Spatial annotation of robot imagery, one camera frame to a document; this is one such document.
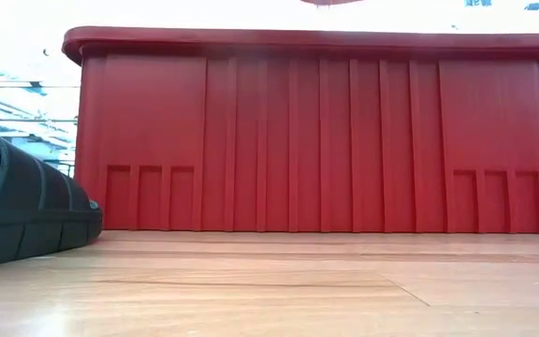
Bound red plastic bin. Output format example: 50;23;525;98
62;25;539;235

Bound black slide sandal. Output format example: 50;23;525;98
0;125;105;271

